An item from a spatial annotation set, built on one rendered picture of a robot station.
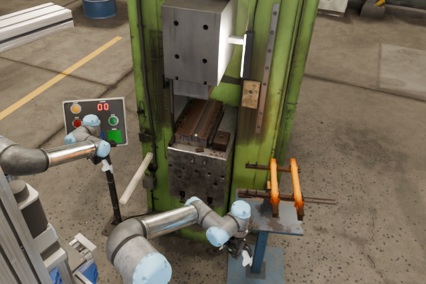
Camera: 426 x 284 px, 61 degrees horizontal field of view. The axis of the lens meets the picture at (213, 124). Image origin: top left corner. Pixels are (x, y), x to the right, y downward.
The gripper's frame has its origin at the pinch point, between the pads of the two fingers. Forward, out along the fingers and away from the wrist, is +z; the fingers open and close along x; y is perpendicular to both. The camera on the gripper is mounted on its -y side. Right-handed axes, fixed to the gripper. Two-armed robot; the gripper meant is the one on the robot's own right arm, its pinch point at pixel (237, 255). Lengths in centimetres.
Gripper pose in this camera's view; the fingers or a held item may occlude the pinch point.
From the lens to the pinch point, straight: 170.8
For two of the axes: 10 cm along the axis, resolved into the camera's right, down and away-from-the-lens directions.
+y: -6.0, 4.7, -6.5
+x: 8.0, 3.9, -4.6
